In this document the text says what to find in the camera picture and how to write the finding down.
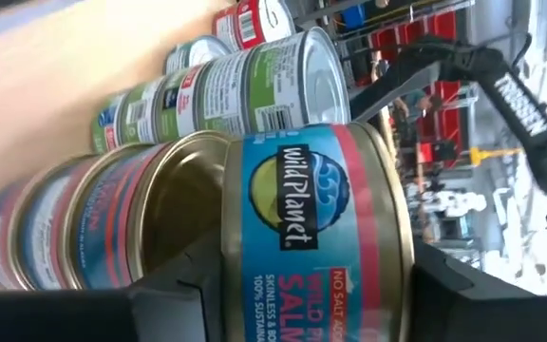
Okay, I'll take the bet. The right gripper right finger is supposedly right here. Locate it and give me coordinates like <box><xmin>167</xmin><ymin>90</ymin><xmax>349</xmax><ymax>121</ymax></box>
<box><xmin>406</xmin><ymin>238</ymin><xmax>547</xmax><ymax>342</ymax></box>

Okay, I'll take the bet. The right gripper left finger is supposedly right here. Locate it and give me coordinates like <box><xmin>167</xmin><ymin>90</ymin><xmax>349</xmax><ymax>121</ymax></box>
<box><xmin>0</xmin><ymin>229</ymin><xmax>231</xmax><ymax>342</ymax></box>

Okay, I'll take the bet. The white humanoid robot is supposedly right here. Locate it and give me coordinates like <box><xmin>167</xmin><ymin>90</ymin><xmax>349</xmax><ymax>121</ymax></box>
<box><xmin>423</xmin><ymin>189</ymin><xmax>488</xmax><ymax>219</ymax></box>

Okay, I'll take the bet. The tall red label can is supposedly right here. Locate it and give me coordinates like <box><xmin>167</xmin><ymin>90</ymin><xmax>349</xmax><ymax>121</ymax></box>
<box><xmin>212</xmin><ymin>0</ymin><xmax>298</xmax><ymax>52</ymax></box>

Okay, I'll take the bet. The yellow stand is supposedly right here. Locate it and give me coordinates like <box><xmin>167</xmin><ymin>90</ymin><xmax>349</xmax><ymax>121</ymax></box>
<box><xmin>468</xmin><ymin>145</ymin><xmax>524</xmax><ymax>167</ymax></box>

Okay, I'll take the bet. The green Bumble Bee tuna can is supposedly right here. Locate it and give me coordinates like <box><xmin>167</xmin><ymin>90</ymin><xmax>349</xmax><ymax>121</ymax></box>
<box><xmin>154</xmin><ymin>66</ymin><xmax>201</xmax><ymax>143</ymax></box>
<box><xmin>89</xmin><ymin>89</ymin><xmax>127</xmax><ymax>156</ymax></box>
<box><xmin>244</xmin><ymin>26</ymin><xmax>352</xmax><ymax>134</ymax></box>
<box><xmin>119</xmin><ymin>75</ymin><xmax>163</xmax><ymax>146</ymax></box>
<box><xmin>192</xmin><ymin>45</ymin><xmax>254</xmax><ymax>139</ymax></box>

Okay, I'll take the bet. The person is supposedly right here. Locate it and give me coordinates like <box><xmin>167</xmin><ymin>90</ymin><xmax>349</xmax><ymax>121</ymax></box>
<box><xmin>391</xmin><ymin>87</ymin><xmax>445</xmax><ymax>124</ymax></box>

